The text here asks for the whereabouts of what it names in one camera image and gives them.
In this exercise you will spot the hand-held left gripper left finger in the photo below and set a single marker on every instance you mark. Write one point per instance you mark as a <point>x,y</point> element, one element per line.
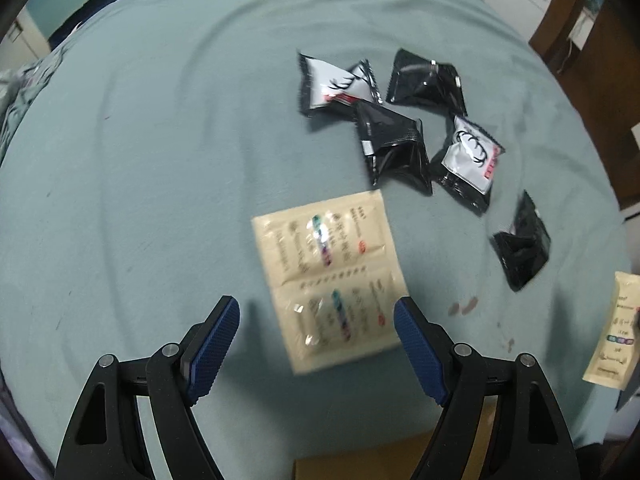
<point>212,352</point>

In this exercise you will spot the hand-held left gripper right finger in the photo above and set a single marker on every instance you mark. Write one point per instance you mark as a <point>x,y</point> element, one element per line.
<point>420,355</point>

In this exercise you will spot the beige double sachet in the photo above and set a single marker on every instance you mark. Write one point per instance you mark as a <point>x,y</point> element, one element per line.
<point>330,280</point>

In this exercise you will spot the brown cardboard box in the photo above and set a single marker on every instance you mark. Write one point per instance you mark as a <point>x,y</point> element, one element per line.
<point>360,460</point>

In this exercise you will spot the black foil snack packet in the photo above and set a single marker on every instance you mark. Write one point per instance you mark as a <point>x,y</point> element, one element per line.
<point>522,245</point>
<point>425,82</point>
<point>392,145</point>

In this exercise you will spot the teal bed sheet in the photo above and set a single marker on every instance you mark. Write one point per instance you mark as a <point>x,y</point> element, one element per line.
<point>150,185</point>

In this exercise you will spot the white antler print snack packet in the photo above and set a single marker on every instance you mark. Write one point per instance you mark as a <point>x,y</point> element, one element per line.
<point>467,160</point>
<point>332,85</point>

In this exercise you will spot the brown wooden furniture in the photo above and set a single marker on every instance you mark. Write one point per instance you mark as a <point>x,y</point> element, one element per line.
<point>600,60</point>

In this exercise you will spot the white wardrobe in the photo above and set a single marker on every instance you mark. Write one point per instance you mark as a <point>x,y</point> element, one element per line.
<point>22,40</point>

